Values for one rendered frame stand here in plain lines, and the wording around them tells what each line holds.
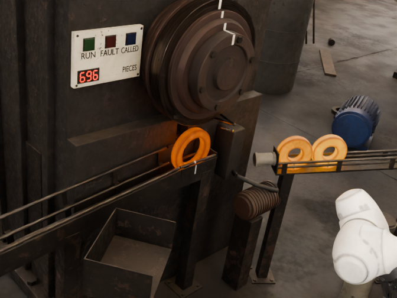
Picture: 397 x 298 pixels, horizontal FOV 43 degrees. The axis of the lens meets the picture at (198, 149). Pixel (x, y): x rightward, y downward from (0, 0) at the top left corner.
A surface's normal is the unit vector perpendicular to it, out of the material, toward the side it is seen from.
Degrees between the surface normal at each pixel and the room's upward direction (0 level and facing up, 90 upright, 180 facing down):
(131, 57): 90
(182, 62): 76
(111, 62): 90
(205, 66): 90
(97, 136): 0
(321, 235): 0
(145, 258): 5
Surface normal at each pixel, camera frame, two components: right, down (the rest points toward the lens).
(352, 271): -0.54, 0.32
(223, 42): 0.68, 0.44
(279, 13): -0.11, 0.47
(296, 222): 0.14, -0.87
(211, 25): 0.18, -0.45
